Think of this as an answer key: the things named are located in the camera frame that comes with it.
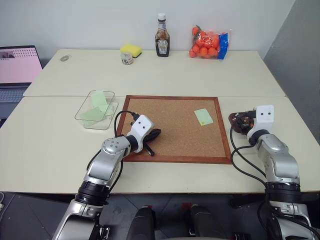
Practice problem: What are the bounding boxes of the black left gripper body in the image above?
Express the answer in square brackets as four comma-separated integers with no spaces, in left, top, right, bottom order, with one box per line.
[142,128,155,149]

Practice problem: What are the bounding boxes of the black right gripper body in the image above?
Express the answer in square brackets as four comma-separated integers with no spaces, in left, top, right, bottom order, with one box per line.
[236,109,257,134]

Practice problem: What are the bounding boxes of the dark brown tray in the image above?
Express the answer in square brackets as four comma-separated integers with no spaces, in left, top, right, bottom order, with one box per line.
[228,111,256,136]

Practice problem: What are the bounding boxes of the green sticky note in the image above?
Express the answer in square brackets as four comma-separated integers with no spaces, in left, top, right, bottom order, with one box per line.
[79,107,104,123]
[83,101,118,127]
[90,90,109,113]
[194,108,214,126]

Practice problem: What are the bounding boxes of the clear plastic box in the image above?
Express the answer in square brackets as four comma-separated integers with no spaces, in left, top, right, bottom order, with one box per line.
[75,90,120,130]

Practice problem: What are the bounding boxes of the wood-framed cork board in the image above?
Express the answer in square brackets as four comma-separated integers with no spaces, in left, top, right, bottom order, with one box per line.
[115,94,233,165]

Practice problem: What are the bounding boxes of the dark rounded shape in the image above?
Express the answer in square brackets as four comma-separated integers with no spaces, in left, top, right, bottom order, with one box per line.
[125,204,156,240]
[187,203,221,240]

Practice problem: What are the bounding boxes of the small clear jar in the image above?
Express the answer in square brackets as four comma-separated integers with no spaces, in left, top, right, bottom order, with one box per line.
[121,52,134,66]

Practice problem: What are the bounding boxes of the bag of oranges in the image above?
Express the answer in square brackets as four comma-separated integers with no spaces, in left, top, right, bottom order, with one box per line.
[188,24,232,61]

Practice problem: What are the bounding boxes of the yellow sponge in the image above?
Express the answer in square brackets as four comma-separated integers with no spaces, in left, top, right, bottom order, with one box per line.
[119,44,143,59]

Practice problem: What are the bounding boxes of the brown sauce bottle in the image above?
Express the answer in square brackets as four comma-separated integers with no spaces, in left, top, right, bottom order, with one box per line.
[154,13,171,58]

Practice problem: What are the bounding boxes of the laptop with pink screen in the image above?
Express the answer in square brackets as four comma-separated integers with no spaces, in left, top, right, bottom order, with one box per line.
[0,45,45,120]

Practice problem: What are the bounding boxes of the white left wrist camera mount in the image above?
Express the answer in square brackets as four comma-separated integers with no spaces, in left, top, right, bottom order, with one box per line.
[126,114,156,153]

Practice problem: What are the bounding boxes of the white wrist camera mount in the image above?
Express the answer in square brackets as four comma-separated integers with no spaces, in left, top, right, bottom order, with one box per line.
[246,104,275,137]
[126,114,156,153]

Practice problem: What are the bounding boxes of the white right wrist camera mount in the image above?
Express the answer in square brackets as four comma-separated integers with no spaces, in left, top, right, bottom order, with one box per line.
[246,104,275,137]

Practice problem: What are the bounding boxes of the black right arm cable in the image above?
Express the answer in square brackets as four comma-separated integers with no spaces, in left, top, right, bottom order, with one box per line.
[229,124,270,186]

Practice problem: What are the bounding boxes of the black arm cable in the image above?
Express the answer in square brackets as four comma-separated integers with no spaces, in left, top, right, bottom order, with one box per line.
[86,110,140,195]
[229,124,270,186]

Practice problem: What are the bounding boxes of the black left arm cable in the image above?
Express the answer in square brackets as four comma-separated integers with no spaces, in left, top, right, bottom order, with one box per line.
[86,110,140,195]

